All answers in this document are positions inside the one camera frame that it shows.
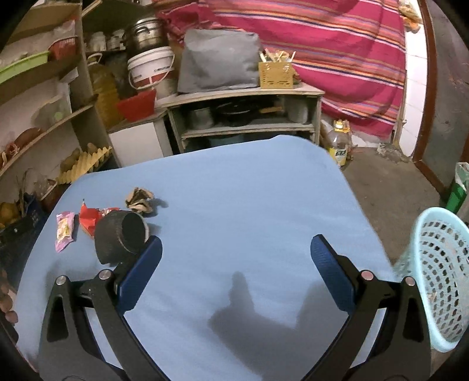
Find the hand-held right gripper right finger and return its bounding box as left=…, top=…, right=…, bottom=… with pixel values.
left=306, top=234, right=431, bottom=381

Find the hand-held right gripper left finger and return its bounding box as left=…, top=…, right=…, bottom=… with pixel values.
left=38, top=235, right=164, bottom=381

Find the brown paper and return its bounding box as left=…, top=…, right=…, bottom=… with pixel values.
left=124, top=188, right=156, bottom=215

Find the red snack wrapper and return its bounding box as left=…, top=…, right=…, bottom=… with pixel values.
left=79, top=200, right=120, bottom=239

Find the pink snack wrapper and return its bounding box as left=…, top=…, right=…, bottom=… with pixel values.
left=55, top=211, right=76, bottom=253

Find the light blue plastic basket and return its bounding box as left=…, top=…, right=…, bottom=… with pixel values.
left=394, top=207, right=469, bottom=353

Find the blue table cover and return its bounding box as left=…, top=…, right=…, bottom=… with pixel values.
left=15, top=135, right=396, bottom=381

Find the yellow egg tray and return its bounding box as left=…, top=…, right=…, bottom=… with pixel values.
left=57, top=143, right=112, bottom=184

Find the dark blue plastic crate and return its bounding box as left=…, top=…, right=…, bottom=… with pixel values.
left=0, top=194, right=48, bottom=286

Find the small white cabinet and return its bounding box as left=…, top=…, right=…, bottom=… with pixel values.
left=108, top=110, right=173, bottom=169

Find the clear oil bottle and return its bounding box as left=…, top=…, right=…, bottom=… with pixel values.
left=326, top=119, right=354, bottom=167

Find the brown potato heap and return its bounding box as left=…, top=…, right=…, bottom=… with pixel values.
left=0, top=267, right=19, bottom=325

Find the grey rubble piece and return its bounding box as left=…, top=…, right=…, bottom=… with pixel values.
left=377, top=143, right=411, bottom=164

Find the yellow fruit heap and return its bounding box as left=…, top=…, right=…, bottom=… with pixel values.
left=0, top=201, right=21, bottom=228

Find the green and white bag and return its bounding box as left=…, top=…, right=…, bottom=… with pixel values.
left=445, top=163, right=469, bottom=213

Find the small grey pot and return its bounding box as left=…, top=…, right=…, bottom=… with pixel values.
left=188, top=106, right=215, bottom=130

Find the red plastic basin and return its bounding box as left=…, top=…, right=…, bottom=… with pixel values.
left=116, top=89, right=157, bottom=121

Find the wooden low cabinet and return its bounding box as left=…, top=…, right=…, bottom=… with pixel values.
left=166, top=82, right=327, bottom=154

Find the white pot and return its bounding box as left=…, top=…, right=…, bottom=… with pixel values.
left=288, top=99, right=310, bottom=123

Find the yellow oil jug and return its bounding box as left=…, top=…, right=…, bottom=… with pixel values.
left=88, top=53, right=121, bottom=129

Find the black frying pan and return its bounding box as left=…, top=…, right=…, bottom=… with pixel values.
left=216, top=103, right=257, bottom=125

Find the wooden shelf unit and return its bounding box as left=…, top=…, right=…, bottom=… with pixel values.
left=0, top=0, right=121, bottom=220

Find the white plastic bucket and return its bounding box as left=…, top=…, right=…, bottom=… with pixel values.
left=126, top=46, right=176, bottom=90

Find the wooden utensil holder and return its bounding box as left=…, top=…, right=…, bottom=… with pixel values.
left=258, top=49, right=295, bottom=89

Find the brown framed door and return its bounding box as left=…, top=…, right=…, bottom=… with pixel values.
left=412, top=0, right=469, bottom=198

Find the red striped cloth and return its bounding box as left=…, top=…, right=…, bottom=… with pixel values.
left=154, top=0, right=407, bottom=140

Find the grey fabric bag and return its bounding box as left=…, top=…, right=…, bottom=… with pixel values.
left=178, top=28, right=262, bottom=94

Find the green plastic tray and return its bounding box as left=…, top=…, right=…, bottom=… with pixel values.
left=0, top=50, right=50, bottom=85

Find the red plastic basket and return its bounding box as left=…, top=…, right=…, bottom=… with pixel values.
left=47, top=37, right=79, bottom=61

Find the steel cooking pot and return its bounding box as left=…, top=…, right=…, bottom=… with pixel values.
left=125, top=16, right=165, bottom=52

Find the hanging yellow bundle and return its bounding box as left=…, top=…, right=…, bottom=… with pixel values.
left=397, top=0, right=422, bottom=32

